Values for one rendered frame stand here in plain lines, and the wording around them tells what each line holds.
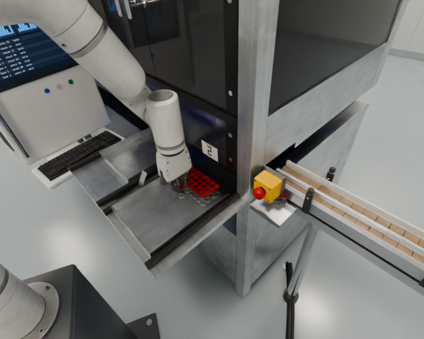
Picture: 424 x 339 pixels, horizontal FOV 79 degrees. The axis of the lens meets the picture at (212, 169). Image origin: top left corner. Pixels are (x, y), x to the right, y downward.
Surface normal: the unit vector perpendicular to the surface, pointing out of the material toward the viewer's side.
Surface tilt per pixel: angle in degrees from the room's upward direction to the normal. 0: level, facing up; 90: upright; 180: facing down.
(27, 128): 90
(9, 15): 126
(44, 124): 90
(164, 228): 0
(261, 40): 90
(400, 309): 0
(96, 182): 0
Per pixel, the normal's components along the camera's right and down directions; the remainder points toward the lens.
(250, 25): -0.73, 0.49
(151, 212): -0.06, -0.74
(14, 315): 0.88, 0.28
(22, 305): 1.00, 0.01
